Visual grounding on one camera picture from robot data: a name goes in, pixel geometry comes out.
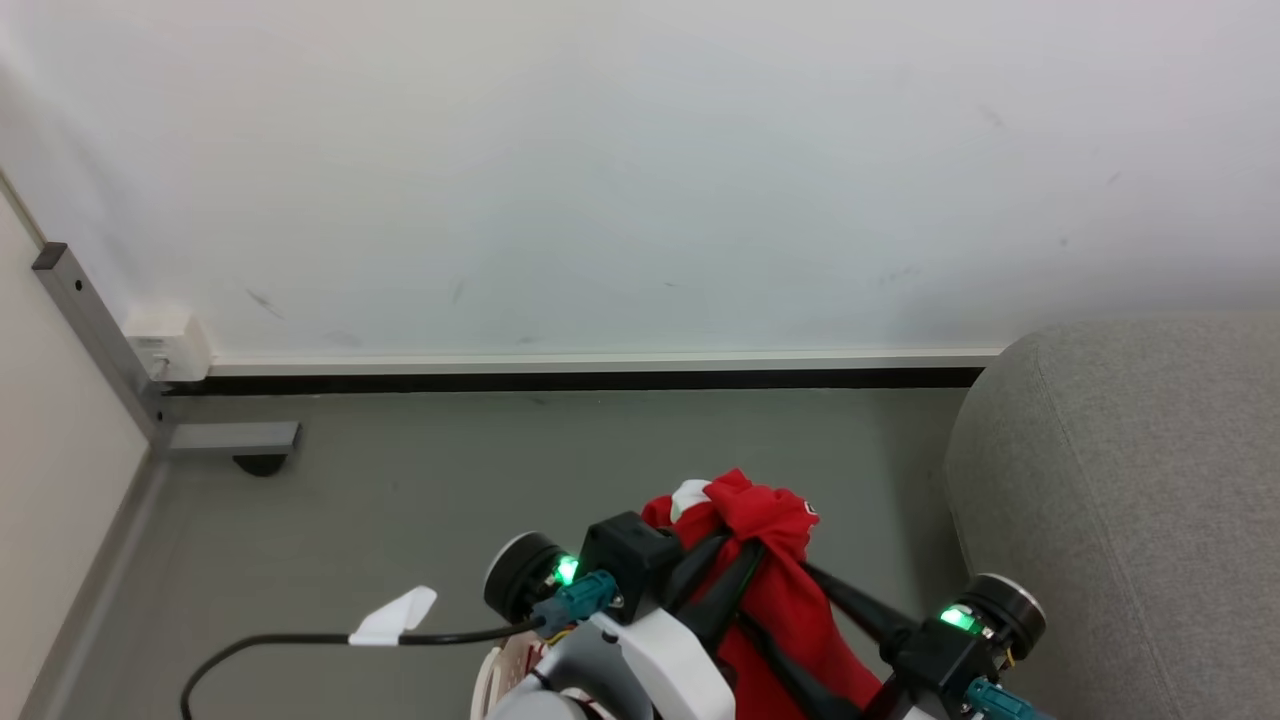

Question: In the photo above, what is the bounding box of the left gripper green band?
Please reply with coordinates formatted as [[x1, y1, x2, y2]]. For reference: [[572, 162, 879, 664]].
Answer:
[[483, 532, 769, 651]]

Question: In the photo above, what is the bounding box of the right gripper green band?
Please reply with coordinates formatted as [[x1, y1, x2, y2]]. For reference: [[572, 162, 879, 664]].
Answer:
[[745, 562, 1047, 720]]

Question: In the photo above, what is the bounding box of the red garment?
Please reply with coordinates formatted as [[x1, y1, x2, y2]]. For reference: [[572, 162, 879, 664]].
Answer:
[[640, 468, 886, 720]]

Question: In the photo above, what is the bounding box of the white perforated laundry basket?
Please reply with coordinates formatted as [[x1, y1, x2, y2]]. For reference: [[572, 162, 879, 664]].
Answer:
[[470, 640, 561, 720]]

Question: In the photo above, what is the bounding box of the white and black baseboard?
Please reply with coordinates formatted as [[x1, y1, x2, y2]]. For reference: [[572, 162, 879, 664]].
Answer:
[[165, 347, 1005, 397]]

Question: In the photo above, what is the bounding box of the white tape flag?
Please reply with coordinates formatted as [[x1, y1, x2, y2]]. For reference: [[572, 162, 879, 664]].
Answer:
[[348, 586, 439, 647]]

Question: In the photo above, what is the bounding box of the grey fabric sofa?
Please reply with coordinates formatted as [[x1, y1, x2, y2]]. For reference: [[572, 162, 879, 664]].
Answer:
[[943, 312, 1280, 720]]

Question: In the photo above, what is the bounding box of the white partition panel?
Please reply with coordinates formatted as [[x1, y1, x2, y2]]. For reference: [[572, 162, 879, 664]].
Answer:
[[0, 175, 153, 720]]

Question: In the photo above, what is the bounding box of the teal left camera connector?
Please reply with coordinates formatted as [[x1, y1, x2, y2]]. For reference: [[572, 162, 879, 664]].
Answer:
[[533, 572, 619, 637]]

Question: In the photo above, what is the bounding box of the teal camera connector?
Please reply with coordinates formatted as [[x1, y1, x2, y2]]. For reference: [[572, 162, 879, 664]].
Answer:
[[533, 572, 619, 637], [965, 678, 1053, 720]]

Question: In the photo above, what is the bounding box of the teal right camera connector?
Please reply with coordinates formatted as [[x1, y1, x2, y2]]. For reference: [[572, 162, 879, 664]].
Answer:
[[965, 678, 1053, 720]]

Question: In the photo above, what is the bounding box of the thin black cable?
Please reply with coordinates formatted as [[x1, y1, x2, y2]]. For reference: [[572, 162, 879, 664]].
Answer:
[[180, 622, 546, 720]]

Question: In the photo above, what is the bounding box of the white wall socket box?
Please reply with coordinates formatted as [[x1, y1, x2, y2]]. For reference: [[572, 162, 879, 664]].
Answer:
[[124, 308, 214, 384]]

